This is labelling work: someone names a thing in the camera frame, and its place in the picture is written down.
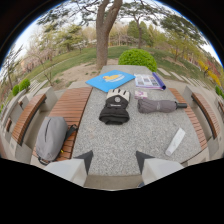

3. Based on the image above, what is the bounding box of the white toothpaste tube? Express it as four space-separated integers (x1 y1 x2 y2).
165 127 186 157

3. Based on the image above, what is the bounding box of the grey backpack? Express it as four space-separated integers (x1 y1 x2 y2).
35 116 78 166

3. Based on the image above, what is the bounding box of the wooden slat bench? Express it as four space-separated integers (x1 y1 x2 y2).
32 86 94 163
191 91 222 140
11 93 48 147
168 87 209 165

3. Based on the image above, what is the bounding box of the grey folded umbrella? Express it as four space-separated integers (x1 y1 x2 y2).
137 98 188 114

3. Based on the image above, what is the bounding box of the black and white glove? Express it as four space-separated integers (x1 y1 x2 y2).
98 88 131 126

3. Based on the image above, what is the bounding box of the small pink packet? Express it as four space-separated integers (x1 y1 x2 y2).
134 89 148 100

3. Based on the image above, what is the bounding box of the open magazine with purple edge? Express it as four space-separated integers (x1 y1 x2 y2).
133 71 167 91

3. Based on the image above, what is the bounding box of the small green shrub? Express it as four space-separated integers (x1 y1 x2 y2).
12 78 31 97

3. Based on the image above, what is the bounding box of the blue book with duck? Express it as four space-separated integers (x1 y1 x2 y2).
85 69 136 93

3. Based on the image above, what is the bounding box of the round green bush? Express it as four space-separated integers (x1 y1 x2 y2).
117 48 158 73

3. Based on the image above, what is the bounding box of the large tree trunk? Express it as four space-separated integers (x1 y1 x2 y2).
95 0 124 70

